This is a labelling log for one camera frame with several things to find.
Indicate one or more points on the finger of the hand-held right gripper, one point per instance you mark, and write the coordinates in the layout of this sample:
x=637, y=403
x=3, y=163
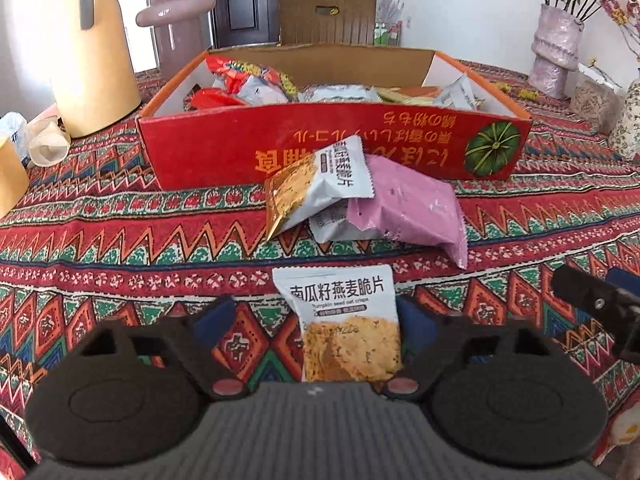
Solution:
x=627, y=281
x=585, y=287

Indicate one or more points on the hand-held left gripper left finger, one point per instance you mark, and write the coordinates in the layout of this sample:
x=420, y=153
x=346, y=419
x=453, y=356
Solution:
x=215, y=322

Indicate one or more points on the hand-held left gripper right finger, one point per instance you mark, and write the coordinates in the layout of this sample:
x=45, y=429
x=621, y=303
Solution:
x=417, y=325

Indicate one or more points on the white oat crisp packet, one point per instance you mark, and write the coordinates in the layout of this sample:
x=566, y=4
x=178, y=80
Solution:
x=345, y=93
x=340, y=330
x=305, y=185
x=330, y=224
x=460, y=94

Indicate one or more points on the pink snack packet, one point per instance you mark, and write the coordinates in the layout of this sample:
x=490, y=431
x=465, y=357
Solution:
x=415, y=210

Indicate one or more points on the red cardboard box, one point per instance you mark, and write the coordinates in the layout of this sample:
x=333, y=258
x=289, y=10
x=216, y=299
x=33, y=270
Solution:
x=225, y=150

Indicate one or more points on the red orange snack bag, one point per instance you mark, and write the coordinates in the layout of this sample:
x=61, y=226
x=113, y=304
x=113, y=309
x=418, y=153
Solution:
x=215, y=99

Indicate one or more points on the orange striped wafer packet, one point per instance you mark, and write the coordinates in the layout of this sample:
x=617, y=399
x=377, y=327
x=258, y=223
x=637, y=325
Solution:
x=407, y=92

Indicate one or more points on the red white snack bag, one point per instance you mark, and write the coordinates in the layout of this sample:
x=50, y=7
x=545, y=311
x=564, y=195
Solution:
x=250, y=77

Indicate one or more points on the patterned red tablecloth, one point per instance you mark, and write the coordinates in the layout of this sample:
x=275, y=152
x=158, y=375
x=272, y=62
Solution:
x=125, y=240

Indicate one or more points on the floral print small vase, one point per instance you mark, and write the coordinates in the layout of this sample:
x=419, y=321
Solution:
x=627, y=125

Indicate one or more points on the fallen yellow petals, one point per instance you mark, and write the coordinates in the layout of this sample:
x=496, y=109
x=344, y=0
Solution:
x=526, y=94

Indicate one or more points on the pink textured vase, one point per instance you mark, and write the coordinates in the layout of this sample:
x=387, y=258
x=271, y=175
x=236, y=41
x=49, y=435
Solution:
x=555, y=55

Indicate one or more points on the beige paper cup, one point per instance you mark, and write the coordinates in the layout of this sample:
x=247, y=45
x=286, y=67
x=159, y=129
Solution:
x=47, y=142

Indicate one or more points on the yellow mug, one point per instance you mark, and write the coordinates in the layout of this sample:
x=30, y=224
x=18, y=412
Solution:
x=12, y=180

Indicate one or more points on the pink flat box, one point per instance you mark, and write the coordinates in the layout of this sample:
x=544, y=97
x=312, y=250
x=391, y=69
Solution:
x=45, y=112

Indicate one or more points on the crumpled plastic bag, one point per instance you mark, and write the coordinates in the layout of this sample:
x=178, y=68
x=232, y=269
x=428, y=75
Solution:
x=11, y=132

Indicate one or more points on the yellow thermos jug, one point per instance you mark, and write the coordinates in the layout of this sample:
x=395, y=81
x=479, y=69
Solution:
x=95, y=60

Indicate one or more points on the rack with bottles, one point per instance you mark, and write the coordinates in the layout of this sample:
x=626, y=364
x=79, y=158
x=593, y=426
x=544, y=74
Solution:
x=387, y=34

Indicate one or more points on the wooden chair back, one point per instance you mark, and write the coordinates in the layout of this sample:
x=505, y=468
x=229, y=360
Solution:
x=325, y=25

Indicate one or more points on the dark entrance door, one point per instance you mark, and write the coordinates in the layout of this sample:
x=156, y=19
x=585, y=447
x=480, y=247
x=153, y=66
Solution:
x=242, y=5

